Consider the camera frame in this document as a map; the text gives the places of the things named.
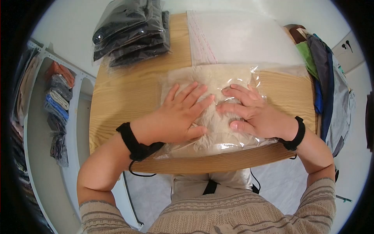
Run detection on person's left middle finger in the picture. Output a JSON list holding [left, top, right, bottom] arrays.
[[184, 85, 208, 108]]

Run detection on person's right thumb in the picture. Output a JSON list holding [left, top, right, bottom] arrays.
[[230, 121, 258, 136]]

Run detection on person's left little finger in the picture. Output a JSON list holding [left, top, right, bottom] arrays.
[[164, 84, 180, 102]]

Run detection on white metal shelf with clothes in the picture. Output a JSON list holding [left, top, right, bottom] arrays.
[[10, 38, 97, 234]]

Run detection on person's right index finger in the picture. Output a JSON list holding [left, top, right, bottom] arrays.
[[216, 104, 252, 118]]

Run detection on person's right middle finger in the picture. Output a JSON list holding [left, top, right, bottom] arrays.
[[222, 89, 252, 103]]

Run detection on wooden table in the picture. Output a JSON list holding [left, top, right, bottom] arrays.
[[89, 12, 319, 175]]

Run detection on person's body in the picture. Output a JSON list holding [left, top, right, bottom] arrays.
[[79, 177, 337, 234]]

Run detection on pile of colourful clothes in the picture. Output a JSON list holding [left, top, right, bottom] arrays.
[[283, 24, 356, 158]]

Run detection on person's right hand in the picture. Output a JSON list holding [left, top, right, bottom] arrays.
[[216, 84, 299, 142]]

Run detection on person's legs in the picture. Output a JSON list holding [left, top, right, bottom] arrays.
[[171, 169, 253, 202]]

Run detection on white wall socket with plugs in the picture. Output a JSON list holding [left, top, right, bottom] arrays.
[[332, 31, 366, 74]]

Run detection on black wrist band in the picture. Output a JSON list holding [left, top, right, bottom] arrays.
[[116, 122, 165, 162], [278, 116, 306, 151]]

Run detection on person's left thumb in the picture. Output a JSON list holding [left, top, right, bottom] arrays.
[[184, 126, 208, 140]]

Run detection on stack of bagged black garments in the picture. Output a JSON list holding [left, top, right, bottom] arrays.
[[92, 0, 171, 68]]

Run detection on person's left hand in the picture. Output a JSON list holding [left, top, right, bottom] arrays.
[[130, 82, 215, 145]]

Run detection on person's right ring finger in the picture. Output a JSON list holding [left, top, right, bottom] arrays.
[[230, 84, 259, 95]]

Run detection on bagged beige knit garment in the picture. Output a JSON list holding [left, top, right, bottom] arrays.
[[152, 64, 279, 160]]

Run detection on stack of clear plastic bags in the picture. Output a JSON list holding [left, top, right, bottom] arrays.
[[186, 10, 306, 68]]

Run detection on person's left index finger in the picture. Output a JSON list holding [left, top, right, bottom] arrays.
[[191, 94, 215, 117]]

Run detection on person's left ring finger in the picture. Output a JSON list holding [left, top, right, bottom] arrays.
[[176, 82, 199, 103]]

